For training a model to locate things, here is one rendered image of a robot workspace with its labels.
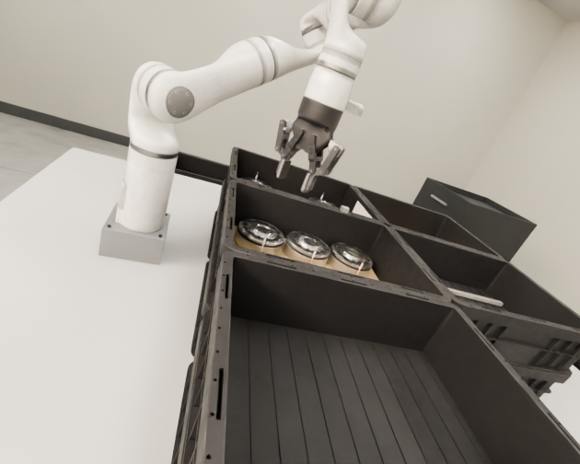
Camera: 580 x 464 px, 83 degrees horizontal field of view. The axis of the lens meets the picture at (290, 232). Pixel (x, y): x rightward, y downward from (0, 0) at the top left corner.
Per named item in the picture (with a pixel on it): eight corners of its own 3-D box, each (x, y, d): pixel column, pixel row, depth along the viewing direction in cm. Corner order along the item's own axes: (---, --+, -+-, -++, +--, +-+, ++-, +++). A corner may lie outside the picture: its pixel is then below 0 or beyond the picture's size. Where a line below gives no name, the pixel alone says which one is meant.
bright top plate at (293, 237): (289, 250, 67) (290, 249, 67) (284, 228, 76) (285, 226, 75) (333, 262, 69) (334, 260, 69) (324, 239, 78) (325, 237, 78)
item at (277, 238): (237, 238, 64) (238, 236, 64) (238, 216, 73) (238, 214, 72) (285, 250, 67) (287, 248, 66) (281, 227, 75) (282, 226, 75)
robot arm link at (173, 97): (274, 42, 65) (245, 31, 70) (148, 86, 53) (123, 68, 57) (276, 88, 72) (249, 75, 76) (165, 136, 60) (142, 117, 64)
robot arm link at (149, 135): (131, 52, 58) (120, 144, 66) (156, 67, 53) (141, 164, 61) (178, 65, 65) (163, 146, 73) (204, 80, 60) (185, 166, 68)
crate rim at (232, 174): (348, 191, 109) (351, 184, 108) (382, 232, 82) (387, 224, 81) (230, 153, 98) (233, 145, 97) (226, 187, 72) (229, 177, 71)
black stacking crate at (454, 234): (366, 263, 86) (386, 226, 82) (337, 215, 112) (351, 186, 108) (481, 293, 97) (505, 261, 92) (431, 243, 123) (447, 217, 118)
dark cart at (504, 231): (395, 317, 226) (468, 202, 190) (368, 278, 264) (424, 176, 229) (461, 327, 248) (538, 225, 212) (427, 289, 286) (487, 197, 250)
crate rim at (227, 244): (218, 261, 45) (223, 247, 44) (226, 187, 72) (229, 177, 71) (448, 314, 56) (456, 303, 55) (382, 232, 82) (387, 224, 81)
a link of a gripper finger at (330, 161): (335, 144, 55) (314, 169, 58) (342, 151, 55) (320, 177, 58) (342, 145, 57) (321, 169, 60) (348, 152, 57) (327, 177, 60)
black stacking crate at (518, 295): (421, 353, 60) (455, 305, 56) (366, 263, 86) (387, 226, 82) (571, 379, 71) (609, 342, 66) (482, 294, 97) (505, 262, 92)
